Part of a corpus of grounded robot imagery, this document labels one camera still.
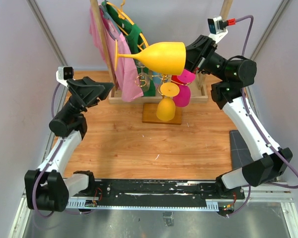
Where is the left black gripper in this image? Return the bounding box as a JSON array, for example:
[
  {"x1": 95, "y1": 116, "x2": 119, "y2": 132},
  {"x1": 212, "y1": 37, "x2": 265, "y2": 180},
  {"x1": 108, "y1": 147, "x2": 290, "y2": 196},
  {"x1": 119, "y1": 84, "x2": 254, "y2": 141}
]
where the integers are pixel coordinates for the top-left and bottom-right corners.
[{"x1": 62, "y1": 76, "x2": 114, "y2": 118}]

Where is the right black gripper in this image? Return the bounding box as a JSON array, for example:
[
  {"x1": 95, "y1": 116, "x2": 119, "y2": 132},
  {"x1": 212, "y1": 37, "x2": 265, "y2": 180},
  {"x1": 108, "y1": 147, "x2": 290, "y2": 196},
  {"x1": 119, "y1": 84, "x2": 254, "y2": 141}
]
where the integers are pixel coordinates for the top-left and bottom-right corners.
[{"x1": 165, "y1": 35, "x2": 229, "y2": 82}]

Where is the yellow plastic cup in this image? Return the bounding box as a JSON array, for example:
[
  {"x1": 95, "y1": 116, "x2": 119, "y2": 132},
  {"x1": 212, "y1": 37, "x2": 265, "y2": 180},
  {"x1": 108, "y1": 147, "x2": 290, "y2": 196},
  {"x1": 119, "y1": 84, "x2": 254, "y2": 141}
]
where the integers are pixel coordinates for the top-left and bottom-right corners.
[
  {"x1": 114, "y1": 42, "x2": 186, "y2": 75},
  {"x1": 156, "y1": 82, "x2": 180, "y2": 121}
]

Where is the red plastic cup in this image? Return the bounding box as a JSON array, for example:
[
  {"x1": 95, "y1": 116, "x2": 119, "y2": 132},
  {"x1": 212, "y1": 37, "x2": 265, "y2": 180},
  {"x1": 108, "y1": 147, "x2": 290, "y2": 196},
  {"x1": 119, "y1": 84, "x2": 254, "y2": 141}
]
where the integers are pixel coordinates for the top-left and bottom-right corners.
[{"x1": 171, "y1": 75, "x2": 180, "y2": 83}]

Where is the magenta plastic goblet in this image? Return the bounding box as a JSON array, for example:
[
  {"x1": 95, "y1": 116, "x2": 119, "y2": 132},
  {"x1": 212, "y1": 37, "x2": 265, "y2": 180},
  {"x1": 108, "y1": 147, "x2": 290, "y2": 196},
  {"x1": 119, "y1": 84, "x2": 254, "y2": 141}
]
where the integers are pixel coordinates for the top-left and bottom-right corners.
[{"x1": 172, "y1": 69, "x2": 195, "y2": 107}]

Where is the blue plastic goblet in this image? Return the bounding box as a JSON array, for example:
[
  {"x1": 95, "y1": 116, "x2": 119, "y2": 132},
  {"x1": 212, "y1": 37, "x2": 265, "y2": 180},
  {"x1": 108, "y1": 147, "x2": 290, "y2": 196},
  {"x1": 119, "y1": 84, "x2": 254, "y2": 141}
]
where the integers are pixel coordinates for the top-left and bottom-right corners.
[{"x1": 152, "y1": 74, "x2": 161, "y2": 84}]

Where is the clear wine glass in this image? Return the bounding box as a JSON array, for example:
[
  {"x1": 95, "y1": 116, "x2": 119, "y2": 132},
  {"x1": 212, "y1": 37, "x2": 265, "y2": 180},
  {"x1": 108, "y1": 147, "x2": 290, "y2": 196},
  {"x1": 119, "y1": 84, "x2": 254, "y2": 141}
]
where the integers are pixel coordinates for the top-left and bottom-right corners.
[{"x1": 135, "y1": 60, "x2": 150, "y2": 92}]

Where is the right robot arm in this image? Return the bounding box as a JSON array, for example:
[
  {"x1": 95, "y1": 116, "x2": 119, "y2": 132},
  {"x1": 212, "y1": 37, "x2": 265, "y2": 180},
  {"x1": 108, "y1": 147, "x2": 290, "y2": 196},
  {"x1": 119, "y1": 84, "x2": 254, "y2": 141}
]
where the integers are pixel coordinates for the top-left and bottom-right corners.
[{"x1": 185, "y1": 35, "x2": 293, "y2": 198}]

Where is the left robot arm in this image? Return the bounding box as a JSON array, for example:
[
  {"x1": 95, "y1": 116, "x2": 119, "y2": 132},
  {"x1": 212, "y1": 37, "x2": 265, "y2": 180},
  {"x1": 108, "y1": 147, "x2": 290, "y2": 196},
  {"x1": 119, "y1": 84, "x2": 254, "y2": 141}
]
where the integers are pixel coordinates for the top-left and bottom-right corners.
[{"x1": 24, "y1": 76, "x2": 114, "y2": 213}]

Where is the wooden rack base board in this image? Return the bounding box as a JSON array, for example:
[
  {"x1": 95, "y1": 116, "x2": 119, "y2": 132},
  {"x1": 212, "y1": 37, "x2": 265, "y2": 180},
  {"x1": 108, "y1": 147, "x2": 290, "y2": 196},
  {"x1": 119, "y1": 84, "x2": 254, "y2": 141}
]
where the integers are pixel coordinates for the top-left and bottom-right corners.
[{"x1": 142, "y1": 103, "x2": 182, "y2": 125}]

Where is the pink shirt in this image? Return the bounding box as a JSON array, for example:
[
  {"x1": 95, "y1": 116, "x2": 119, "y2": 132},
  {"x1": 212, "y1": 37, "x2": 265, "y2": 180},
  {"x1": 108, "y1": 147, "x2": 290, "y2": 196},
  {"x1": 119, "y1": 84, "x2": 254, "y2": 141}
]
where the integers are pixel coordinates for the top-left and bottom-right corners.
[{"x1": 101, "y1": 17, "x2": 138, "y2": 102}]

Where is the grey clothes hanger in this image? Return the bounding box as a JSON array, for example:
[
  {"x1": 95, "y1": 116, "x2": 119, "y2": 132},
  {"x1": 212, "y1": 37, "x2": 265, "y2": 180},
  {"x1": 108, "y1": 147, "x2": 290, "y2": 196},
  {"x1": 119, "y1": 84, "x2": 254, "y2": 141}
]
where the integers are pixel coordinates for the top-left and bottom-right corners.
[{"x1": 99, "y1": 0, "x2": 122, "y2": 40}]

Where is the green shirt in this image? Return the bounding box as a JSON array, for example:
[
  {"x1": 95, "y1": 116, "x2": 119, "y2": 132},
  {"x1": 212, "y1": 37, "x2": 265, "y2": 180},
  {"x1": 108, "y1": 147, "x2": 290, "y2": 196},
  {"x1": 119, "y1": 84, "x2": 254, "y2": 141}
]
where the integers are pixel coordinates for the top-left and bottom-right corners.
[{"x1": 99, "y1": 1, "x2": 155, "y2": 102}]

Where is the yellow clothes hanger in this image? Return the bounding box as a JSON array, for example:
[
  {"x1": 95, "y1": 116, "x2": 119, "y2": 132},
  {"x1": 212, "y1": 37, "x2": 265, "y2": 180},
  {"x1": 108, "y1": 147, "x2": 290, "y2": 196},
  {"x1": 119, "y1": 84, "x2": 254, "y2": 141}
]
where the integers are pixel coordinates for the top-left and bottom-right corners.
[{"x1": 106, "y1": 0, "x2": 149, "y2": 53}]

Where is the dark grey folded cloth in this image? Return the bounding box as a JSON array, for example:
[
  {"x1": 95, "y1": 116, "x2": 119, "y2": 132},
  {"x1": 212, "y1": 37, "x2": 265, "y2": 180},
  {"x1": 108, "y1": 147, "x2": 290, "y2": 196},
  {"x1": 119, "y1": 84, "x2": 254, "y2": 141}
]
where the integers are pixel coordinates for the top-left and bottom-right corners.
[{"x1": 229, "y1": 130, "x2": 253, "y2": 170}]

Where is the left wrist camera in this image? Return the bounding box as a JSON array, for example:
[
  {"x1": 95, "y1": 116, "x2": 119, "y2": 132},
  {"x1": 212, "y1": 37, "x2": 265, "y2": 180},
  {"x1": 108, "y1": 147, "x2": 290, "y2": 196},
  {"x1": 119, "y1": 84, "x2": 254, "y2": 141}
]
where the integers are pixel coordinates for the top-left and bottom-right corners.
[{"x1": 56, "y1": 66, "x2": 74, "y2": 87}]

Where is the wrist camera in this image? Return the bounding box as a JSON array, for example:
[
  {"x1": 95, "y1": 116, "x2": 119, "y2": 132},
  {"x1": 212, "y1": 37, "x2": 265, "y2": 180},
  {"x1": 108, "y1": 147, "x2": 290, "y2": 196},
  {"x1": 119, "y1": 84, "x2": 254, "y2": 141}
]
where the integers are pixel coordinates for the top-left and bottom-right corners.
[
  {"x1": 208, "y1": 16, "x2": 236, "y2": 44},
  {"x1": 56, "y1": 66, "x2": 74, "y2": 87}
]

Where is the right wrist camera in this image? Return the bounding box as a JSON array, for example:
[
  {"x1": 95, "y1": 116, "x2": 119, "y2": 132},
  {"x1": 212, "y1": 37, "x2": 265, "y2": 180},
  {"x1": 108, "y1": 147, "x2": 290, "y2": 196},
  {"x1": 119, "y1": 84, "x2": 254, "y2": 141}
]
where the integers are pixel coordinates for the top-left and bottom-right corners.
[{"x1": 208, "y1": 16, "x2": 236, "y2": 44}]

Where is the wooden clothes rack frame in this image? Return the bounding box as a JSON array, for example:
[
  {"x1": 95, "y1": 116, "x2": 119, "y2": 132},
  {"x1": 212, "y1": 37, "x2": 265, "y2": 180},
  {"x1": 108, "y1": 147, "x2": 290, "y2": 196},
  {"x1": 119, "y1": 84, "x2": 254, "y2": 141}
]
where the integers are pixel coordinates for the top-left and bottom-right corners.
[{"x1": 90, "y1": 0, "x2": 233, "y2": 104}]

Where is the black mounting rail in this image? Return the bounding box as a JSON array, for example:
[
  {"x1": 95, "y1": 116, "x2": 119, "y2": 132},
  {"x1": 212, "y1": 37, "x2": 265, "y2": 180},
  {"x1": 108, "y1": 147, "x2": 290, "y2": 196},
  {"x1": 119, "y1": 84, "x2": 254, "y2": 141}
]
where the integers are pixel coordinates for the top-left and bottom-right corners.
[{"x1": 67, "y1": 179, "x2": 245, "y2": 210}]

